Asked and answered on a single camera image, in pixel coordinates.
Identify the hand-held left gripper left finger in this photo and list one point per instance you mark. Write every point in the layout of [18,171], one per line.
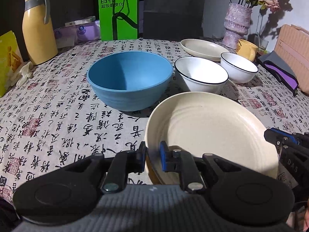
[143,157]

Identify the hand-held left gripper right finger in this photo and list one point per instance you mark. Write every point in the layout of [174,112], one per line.
[164,157]

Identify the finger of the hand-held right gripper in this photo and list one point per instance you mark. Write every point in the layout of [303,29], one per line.
[277,135]

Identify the cream ridged plate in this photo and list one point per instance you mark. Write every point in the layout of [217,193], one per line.
[202,48]
[212,130]

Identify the blue bowl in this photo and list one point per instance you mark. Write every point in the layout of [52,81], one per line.
[130,89]

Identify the white bowl dark rim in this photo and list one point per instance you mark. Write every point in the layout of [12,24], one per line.
[198,71]
[239,75]

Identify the grey and purple pouch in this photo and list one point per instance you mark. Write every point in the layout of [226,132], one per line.
[277,67]

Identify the pink ribbed case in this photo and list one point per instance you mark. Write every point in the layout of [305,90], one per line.
[294,50]

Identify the yellow mug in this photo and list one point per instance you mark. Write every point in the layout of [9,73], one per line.
[246,50]

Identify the clear drinking glass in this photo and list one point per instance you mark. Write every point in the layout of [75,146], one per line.
[262,44]

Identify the calligraphy printed tablecloth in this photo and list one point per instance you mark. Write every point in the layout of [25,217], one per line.
[60,116]

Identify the purple textured vase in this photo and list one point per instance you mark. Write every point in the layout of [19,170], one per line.
[236,24]

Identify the green paper bag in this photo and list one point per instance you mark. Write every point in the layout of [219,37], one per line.
[106,29]

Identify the black paper bag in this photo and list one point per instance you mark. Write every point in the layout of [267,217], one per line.
[169,21]

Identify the white rubber glove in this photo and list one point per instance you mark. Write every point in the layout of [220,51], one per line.
[24,73]

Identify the small white flat box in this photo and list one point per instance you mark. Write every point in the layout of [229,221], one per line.
[79,21]

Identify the yellow-green snack box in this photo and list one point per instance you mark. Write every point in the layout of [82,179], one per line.
[7,77]

